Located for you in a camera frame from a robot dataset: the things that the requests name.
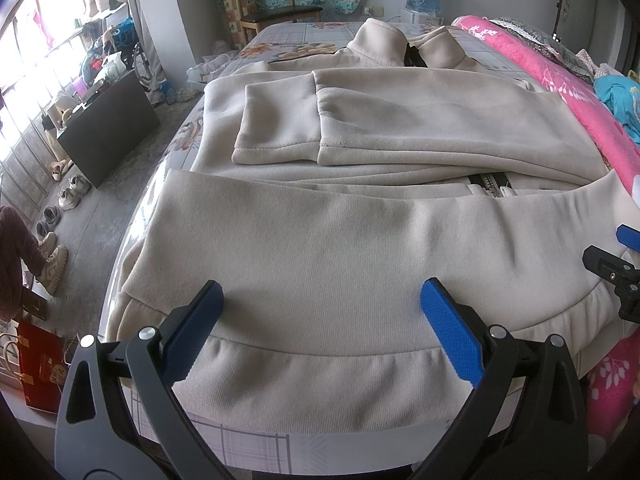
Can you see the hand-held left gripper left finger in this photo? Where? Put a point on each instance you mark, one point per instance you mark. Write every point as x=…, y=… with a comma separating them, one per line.
x=197, y=330

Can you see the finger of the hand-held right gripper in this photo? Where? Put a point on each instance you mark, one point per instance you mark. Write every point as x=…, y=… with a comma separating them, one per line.
x=630, y=237
x=612, y=267

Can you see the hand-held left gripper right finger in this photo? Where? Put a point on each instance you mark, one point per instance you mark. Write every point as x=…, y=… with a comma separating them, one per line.
x=450, y=330

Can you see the beige zip jacket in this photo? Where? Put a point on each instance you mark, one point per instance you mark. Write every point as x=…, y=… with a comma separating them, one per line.
x=325, y=260

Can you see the checked floral tablecloth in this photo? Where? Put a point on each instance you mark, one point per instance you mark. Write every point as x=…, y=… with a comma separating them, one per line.
x=240, y=445

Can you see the blue printed quilt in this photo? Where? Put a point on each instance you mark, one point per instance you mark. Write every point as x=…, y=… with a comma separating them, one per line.
x=620, y=100

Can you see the red gift bag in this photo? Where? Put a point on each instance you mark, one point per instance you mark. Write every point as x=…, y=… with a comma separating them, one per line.
x=40, y=365

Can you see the pale pink cloth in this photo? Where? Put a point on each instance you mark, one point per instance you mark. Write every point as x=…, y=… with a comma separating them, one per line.
x=608, y=71

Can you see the pink floral blanket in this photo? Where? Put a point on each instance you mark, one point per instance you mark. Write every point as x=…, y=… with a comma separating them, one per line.
x=550, y=85

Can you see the grey shoe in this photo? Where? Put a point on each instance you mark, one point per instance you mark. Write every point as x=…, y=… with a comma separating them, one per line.
x=45, y=228
x=53, y=214

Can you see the white sneaker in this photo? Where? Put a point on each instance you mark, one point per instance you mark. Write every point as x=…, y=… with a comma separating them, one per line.
x=79, y=185
x=69, y=199

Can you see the grey patterned pillow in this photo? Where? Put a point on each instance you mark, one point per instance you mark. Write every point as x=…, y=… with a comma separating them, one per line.
x=550, y=45

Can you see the tan slipper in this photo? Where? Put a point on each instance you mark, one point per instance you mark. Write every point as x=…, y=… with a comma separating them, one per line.
x=65, y=165
x=56, y=173

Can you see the black cabinet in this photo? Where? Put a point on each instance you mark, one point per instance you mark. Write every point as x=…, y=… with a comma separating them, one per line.
x=110, y=130

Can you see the white cloth heap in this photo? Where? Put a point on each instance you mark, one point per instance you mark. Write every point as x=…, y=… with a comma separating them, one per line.
x=210, y=69

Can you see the metal window railing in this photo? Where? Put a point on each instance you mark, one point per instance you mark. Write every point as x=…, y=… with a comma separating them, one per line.
x=30, y=125

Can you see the black spoked wheel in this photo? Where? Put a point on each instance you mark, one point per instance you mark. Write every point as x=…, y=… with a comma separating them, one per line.
x=143, y=67

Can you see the pink plastic cup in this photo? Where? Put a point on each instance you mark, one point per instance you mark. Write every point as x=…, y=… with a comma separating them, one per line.
x=80, y=87

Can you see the white plastic bag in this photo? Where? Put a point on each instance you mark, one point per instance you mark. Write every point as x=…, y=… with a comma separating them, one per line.
x=113, y=66

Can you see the white water dispenser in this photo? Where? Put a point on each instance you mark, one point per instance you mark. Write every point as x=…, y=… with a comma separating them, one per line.
x=417, y=17

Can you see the blue bag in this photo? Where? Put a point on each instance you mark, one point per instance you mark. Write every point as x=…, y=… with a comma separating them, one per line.
x=123, y=32

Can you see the wooden chair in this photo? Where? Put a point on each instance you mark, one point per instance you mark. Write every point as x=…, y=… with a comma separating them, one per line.
x=280, y=12

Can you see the hanging pink garment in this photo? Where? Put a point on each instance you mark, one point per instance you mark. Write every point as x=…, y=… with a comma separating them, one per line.
x=42, y=20

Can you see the white wall socket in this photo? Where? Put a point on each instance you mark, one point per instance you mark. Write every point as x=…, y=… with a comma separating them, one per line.
x=373, y=10

